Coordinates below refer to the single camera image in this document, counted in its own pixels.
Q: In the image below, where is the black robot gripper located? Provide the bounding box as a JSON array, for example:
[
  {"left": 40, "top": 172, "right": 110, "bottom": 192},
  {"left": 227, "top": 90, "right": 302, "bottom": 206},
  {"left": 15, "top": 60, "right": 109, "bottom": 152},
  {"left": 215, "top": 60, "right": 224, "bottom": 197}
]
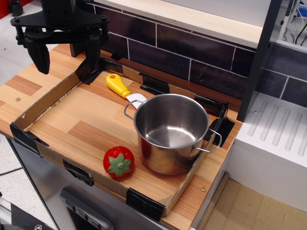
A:
[{"left": 11, "top": 0, "right": 110, "bottom": 74}]

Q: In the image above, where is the stainless steel pot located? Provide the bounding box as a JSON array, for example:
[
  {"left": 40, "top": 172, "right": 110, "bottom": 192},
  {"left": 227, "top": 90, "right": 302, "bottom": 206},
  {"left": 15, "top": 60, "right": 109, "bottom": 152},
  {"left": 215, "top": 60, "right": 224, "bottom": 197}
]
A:
[{"left": 124, "top": 94, "right": 210, "bottom": 175}]

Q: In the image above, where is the cardboard fence with black tape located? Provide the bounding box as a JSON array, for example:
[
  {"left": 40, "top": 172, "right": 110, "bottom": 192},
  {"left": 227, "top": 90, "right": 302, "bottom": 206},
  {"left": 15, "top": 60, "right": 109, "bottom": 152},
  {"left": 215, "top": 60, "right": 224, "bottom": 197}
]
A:
[{"left": 11, "top": 59, "right": 237, "bottom": 229}]

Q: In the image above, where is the black caster wheel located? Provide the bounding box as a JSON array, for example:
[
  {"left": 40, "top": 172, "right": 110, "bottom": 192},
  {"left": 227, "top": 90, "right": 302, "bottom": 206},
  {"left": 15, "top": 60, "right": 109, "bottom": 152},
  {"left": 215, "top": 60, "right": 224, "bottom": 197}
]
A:
[{"left": 8, "top": 0, "right": 24, "bottom": 17}]

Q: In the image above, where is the light wooden upper shelf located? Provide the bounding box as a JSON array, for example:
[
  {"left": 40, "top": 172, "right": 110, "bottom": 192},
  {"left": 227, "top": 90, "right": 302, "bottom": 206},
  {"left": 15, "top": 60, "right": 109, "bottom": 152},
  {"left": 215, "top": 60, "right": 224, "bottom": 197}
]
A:
[{"left": 94, "top": 0, "right": 262, "bottom": 48}]

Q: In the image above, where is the red toy tomato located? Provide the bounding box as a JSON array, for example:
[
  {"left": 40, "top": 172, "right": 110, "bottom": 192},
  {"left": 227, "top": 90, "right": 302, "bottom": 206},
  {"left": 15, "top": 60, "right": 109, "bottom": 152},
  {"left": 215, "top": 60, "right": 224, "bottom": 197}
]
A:
[{"left": 103, "top": 146, "right": 134, "bottom": 178}]

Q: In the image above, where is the grey oven control panel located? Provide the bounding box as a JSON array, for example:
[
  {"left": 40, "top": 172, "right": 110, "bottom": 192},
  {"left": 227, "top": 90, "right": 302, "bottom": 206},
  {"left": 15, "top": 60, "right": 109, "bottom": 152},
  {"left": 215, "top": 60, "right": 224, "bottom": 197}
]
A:
[{"left": 60, "top": 189, "right": 115, "bottom": 230}]

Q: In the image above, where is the white dish drainer sink unit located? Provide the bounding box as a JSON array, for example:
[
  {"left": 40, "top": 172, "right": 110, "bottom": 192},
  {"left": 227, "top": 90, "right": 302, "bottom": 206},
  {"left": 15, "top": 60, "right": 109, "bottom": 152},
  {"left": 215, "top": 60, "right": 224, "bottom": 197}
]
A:
[{"left": 227, "top": 93, "right": 307, "bottom": 212}]

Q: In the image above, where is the yellow handled toy knife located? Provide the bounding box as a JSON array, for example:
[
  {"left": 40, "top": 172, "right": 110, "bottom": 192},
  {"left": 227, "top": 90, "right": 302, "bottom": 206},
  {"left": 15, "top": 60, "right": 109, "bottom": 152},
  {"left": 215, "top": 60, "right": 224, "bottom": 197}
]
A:
[{"left": 106, "top": 73, "right": 147, "bottom": 109}]

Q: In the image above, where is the dark grey shelf post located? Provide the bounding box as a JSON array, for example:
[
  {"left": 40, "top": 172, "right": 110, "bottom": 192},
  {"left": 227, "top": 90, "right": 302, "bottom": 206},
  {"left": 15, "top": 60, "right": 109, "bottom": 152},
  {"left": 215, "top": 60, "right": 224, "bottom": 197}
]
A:
[{"left": 237, "top": 0, "right": 288, "bottom": 122}]

